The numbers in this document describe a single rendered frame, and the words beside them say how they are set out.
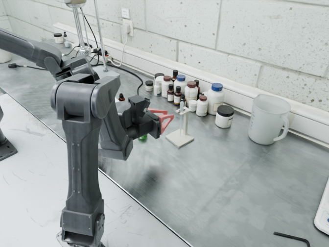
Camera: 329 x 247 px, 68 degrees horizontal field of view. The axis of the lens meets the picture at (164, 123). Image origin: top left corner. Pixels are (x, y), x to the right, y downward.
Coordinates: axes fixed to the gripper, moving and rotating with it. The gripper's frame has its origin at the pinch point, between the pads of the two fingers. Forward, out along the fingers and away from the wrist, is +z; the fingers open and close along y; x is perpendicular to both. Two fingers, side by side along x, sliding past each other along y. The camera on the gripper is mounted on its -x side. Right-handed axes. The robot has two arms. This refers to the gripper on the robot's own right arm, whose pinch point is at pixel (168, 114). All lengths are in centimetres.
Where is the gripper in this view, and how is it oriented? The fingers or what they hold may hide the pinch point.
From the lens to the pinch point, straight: 84.0
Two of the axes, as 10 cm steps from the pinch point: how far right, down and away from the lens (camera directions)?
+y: -6.3, -4.4, 6.4
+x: 0.0, 8.3, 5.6
